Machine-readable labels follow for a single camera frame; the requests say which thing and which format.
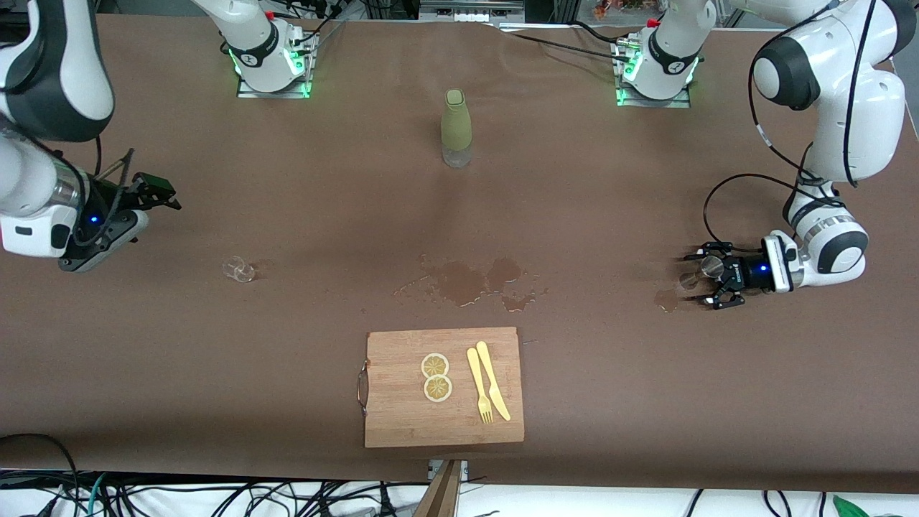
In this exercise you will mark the green plastic object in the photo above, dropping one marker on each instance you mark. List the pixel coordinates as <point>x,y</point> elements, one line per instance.
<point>851,508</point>

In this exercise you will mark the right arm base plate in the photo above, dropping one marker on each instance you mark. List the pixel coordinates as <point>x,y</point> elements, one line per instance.
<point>273,94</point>

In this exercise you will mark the wooden cutting board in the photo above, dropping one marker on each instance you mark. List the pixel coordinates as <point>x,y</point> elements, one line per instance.
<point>402,416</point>

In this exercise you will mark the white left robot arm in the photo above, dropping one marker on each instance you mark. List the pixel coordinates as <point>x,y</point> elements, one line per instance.
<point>861,108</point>

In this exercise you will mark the steel jigger measuring cup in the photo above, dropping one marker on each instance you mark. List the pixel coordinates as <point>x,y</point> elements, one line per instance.
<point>712,267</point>

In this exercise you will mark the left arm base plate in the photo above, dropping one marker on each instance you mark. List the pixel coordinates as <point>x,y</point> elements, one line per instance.
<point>653,104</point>

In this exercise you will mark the grey metal rack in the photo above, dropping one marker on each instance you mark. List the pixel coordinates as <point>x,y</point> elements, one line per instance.
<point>470,8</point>

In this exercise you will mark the small spilled liquid puddle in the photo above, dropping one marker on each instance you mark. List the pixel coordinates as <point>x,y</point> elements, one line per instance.
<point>666,301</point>

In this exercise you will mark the small metal bracket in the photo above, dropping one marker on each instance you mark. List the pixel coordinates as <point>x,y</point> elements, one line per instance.
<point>433,468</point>

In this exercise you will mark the wooden beam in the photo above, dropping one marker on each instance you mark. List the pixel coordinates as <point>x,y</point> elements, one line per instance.
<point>444,495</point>

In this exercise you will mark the lemon slice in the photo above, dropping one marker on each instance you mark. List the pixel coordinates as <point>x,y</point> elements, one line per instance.
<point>435,365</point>
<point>438,389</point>

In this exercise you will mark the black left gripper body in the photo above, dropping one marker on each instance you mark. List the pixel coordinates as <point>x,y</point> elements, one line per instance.
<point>747,273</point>

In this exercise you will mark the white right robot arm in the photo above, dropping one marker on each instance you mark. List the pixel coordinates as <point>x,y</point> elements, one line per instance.
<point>57,72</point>

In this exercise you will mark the green bottle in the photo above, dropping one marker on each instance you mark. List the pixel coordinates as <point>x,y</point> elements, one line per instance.
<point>456,126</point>

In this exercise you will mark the brown table cover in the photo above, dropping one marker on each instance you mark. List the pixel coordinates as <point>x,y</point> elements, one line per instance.
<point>215,373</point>

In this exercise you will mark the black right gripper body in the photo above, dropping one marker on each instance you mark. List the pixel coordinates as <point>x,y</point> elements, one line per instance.
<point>117,202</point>

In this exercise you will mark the clear glass beaker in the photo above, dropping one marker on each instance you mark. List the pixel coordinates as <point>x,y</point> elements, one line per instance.
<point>240,271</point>

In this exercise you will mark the yellow plastic knife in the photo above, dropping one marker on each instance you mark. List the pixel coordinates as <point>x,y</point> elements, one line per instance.
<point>492,380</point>

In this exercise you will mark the yellow plastic fork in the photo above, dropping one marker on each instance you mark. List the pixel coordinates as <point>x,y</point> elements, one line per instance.
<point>475,373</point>

